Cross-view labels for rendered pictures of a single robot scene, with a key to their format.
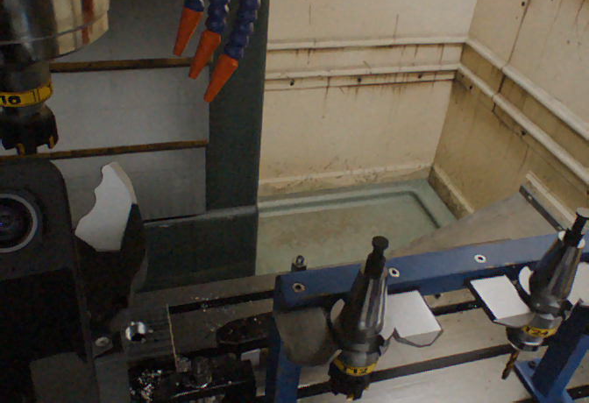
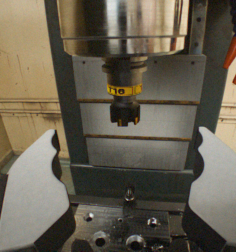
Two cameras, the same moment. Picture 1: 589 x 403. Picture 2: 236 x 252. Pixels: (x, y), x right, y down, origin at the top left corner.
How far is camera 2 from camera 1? 27 cm
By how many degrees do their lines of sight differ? 25
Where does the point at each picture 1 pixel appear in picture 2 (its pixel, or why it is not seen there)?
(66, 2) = (168, 13)
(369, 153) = not seen: outside the picture
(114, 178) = (215, 139)
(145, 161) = (163, 144)
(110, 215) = (229, 184)
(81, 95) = (142, 113)
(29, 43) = (140, 39)
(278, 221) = not seen: hidden behind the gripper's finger
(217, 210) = (188, 170)
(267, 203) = not seen: hidden behind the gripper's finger
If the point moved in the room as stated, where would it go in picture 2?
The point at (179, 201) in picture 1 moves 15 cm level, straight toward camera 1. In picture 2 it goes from (173, 163) to (173, 187)
